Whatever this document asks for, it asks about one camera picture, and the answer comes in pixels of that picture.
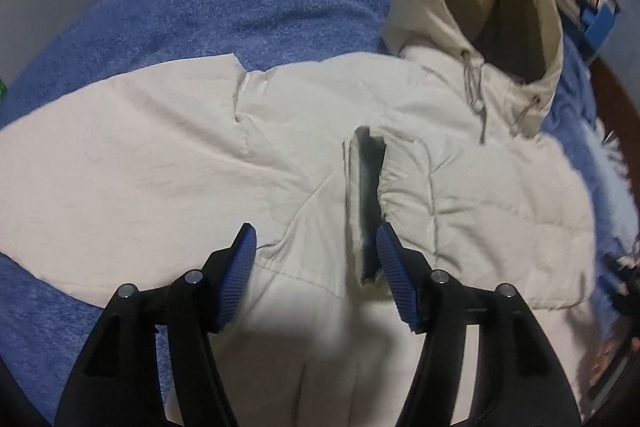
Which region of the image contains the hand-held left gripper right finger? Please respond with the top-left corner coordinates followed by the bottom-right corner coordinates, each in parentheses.
top-left (375, 222), bottom-right (584, 427)

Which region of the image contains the colourful printed object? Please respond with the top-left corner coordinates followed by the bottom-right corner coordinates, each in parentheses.
top-left (582, 334), bottom-right (632, 405)

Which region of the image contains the cream hooded jacket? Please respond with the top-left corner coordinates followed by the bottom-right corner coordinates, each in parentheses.
top-left (0, 0), bottom-right (598, 427)

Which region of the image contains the brown wooden headboard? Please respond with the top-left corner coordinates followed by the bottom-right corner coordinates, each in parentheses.
top-left (590, 57), bottom-right (640, 148)

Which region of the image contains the blue fleece blanket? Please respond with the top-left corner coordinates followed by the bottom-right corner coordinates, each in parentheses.
top-left (0, 0), bottom-right (640, 423)

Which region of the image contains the light blue fluffy pillow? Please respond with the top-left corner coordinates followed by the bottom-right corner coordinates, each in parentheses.
top-left (585, 117), bottom-right (640, 258)

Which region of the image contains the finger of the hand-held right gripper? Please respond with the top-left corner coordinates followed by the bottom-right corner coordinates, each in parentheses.
top-left (601, 252), bottom-right (640, 319)

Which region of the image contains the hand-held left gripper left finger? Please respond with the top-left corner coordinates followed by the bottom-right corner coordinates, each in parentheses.
top-left (54, 223), bottom-right (258, 427)

